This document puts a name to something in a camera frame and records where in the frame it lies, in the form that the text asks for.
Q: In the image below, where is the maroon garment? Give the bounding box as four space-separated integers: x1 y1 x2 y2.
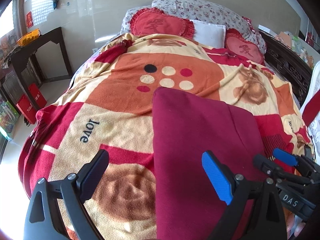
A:
152 87 270 240

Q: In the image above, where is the red gift bag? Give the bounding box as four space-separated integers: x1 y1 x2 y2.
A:
28 83 47 108
16 94 36 124

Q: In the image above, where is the red orange patterned blanket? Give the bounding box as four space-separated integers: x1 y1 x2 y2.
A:
18 33 313 239

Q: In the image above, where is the dark wooden side table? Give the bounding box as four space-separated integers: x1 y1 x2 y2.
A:
1 27 74 111

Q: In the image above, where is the red heart pillow right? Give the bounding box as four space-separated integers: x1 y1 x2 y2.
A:
225 28 264 64

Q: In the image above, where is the red heart pillow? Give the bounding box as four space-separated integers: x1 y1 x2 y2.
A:
130 8 195 39
225 28 264 64

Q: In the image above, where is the white pillow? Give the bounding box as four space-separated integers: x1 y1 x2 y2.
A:
191 20 226 49

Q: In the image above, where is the orange basket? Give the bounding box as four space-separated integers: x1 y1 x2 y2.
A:
17 29 41 47

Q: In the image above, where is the floral pillow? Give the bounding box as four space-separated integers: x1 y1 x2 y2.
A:
120 0 266 54

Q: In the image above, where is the red heart pillow left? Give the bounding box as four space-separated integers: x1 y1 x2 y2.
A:
130 8 195 39

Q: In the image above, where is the dark wooden bed frame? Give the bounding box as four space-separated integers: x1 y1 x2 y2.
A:
259 30 312 105

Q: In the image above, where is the red wall sticker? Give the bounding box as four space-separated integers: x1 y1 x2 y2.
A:
25 11 34 29

